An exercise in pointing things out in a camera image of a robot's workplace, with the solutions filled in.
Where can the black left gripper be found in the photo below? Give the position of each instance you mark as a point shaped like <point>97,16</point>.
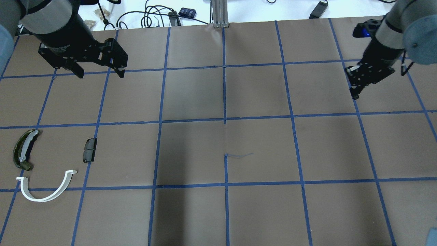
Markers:
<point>69,36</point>

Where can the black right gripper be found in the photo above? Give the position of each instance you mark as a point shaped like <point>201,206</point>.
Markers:
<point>383,53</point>

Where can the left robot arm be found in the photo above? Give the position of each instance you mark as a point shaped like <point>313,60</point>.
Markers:
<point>41,17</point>

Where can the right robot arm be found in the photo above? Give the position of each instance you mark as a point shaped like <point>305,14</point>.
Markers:
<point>409,29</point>

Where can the black power adapter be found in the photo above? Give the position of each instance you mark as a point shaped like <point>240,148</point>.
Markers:
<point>319,9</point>

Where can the small black brake pad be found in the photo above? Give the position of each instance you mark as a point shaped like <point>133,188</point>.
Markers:
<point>89,150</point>

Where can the green curved brake shoe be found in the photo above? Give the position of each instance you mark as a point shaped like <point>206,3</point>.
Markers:
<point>22,148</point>

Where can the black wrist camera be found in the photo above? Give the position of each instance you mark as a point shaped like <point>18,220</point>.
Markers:
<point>366,29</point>

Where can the aluminium frame post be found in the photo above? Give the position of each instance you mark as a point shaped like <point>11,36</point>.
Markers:
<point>219,13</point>

